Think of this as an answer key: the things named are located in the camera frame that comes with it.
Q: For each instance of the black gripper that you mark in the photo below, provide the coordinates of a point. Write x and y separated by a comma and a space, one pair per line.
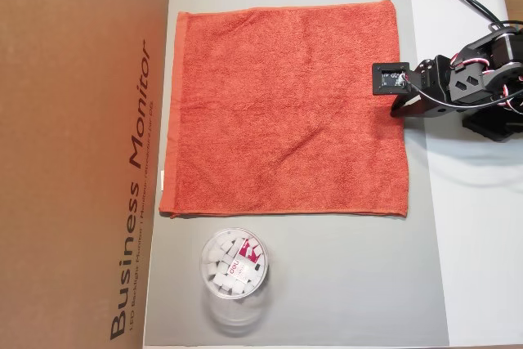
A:
426, 100

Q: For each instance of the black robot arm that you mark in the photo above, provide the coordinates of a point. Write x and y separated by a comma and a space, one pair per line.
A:
470, 83

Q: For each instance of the red white paper label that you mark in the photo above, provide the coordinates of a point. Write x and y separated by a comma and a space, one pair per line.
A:
247, 261

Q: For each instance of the white eraser cubes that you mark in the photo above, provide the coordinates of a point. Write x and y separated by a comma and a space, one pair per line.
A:
216, 259

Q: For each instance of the orange terry towel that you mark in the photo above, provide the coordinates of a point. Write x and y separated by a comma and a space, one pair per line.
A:
286, 112

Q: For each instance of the grey table mat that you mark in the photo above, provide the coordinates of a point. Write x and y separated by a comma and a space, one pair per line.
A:
327, 275

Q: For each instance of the cardboard box printed Business Monitor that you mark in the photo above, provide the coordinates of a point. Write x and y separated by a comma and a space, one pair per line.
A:
73, 140

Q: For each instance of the black square wrist camera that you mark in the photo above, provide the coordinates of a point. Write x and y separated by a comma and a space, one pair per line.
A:
388, 78

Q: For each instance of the clear plastic jar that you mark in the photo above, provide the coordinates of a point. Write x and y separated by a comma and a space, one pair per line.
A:
235, 267

